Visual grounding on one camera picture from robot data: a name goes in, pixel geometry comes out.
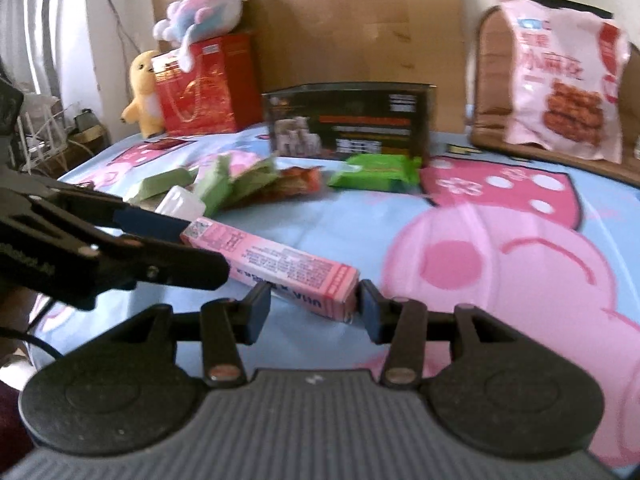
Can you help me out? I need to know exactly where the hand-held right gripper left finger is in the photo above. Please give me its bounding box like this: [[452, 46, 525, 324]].
[[117, 282, 273, 388]]

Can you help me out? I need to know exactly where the pink and blue plush toy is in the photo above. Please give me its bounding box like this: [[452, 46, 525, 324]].
[[152, 0, 248, 71]]

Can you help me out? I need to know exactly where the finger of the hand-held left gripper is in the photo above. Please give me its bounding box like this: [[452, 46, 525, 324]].
[[50, 239, 232, 312], [30, 191, 195, 242]]

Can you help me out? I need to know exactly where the orange snack packet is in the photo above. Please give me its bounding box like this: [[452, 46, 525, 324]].
[[260, 166, 322, 202]]

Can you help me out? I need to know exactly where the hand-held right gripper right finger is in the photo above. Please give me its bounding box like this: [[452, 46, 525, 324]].
[[357, 280, 508, 387]]

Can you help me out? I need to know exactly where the white wire rack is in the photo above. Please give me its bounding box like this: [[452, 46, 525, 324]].
[[17, 102, 76, 171]]

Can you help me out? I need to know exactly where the pale green snack packet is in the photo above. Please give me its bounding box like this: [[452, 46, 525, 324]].
[[125, 167, 199, 206]]

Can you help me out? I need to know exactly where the printed cartoon blanket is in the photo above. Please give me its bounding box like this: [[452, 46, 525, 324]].
[[27, 122, 640, 480]]

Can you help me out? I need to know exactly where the yellow plush toy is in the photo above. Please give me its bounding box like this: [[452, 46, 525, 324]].
[[119, 50, 166, 138]]

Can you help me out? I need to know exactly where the long pink snack box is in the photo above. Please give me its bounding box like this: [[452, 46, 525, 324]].
[[180, 217, 361, 321]]

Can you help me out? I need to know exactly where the bright green snack packet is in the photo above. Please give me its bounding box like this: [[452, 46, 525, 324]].
[[327, 154, 423, 194]]

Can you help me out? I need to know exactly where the large pink snack bag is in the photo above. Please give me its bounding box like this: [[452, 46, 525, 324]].
[[497, 0, 632, 164]]

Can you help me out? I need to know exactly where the brown seat cushion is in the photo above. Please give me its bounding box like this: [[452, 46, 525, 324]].
[[467, 5, 640, 188]]

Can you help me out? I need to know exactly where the green and pink snack packet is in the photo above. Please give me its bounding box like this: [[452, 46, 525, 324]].
[[227, 151, 279, 207]]

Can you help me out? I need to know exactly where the red gift box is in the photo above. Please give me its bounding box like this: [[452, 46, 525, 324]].
[[150, 32, 263, 136]]

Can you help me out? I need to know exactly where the black cardboard box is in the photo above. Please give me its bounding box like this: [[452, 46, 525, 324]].
[[262, 82, 436, 166]]

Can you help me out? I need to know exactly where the wooden board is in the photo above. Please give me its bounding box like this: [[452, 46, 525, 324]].
[[150, 0, 473, 133]]

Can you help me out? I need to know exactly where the black cable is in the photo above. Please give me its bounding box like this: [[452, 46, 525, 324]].
[[0, 327, 66, 362]]

